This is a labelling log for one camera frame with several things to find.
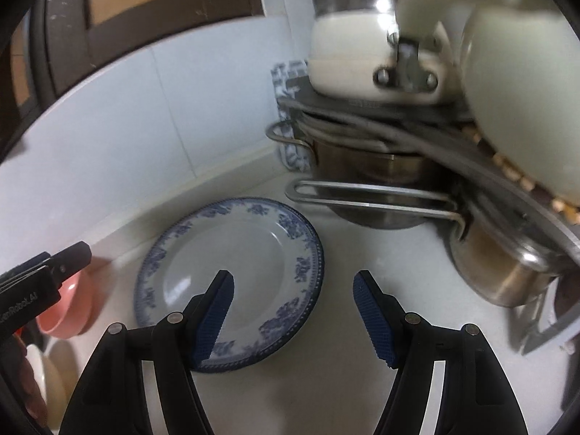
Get white pot with lid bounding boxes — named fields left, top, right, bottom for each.
left=303, top=0, right=458, bottom=103

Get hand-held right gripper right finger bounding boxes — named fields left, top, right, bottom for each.
left=352, top=269, right=531, bottom=435

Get large steel pot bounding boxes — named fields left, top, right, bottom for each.
left=266, top=120, right=436, bottom=229

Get steel pots under rack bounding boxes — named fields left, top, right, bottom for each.
left=276, top=77, right=580, bottom=277

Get pink bowl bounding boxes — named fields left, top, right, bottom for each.
left=36, top=258, right=96, bottom=340

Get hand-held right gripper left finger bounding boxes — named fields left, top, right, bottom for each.
left=58, top=269, right=235, bottom=435

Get wooden bead trivet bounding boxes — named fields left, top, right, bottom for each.
left=467, top=122, right=580, bottom=225

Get brown window frame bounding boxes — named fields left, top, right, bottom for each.
left=9, top=0, right=266, bottom=114

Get cream bowl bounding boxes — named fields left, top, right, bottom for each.
left=25, top=339, right=80, bottom=431

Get checkered pot holder cloth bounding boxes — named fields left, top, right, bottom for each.
left=271, top=59, right=313, bottom=173

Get cream teapot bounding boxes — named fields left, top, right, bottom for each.
left=457, top=7, right=580, bottom=200

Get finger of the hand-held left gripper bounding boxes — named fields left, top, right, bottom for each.
left=45, top=242, right=94, bottom=288

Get white stand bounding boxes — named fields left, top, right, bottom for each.
left=517, top=276, right=580, bottom=356

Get person's left hand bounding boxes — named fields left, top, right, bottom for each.
left=9, top=333, right=46, bottom=422

